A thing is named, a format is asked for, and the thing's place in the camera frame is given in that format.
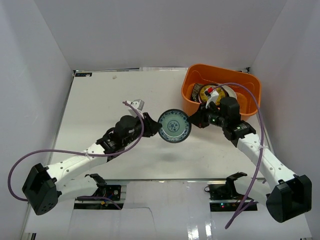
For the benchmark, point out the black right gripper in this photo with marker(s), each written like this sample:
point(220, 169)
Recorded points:
point(198, 118)

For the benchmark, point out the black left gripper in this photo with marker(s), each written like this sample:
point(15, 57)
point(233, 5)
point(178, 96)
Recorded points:
point(148, 124)

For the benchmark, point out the yellow patterned round plate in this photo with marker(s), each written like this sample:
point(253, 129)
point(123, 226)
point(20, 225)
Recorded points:
point(203, 98)

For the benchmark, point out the blue white porcelain plate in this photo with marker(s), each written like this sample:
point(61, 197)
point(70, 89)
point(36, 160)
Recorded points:
point(176, 127)

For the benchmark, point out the black floral rectangular plate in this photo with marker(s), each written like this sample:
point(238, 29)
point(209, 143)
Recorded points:
point(195, 92)

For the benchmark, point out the cream round plate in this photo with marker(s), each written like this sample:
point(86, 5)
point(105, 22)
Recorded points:
point(230, 92)

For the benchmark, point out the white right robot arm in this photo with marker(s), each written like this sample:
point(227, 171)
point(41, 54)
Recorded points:
point(285, 194)

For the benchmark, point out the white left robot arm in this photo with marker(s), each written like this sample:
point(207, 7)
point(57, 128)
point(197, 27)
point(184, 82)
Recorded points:
point(46, 186)

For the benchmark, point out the orange plastic bin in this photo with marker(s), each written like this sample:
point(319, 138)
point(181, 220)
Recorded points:
point(207, 74)

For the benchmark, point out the dark label sticker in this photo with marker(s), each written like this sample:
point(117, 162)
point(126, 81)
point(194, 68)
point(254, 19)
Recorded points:
point(83, 74)

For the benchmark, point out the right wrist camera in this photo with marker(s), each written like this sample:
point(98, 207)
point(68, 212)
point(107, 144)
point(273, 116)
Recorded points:
point(212, 96)

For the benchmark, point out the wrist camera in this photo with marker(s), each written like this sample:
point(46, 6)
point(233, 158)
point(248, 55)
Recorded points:
point(212, 96)
point(137, 104)

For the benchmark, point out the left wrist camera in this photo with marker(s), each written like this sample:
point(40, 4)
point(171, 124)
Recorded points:
point(137, 104)

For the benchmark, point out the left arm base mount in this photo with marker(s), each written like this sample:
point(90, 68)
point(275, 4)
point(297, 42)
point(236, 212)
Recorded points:
point(104, 198)

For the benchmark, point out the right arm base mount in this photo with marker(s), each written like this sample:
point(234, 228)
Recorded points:
point(223, 196)

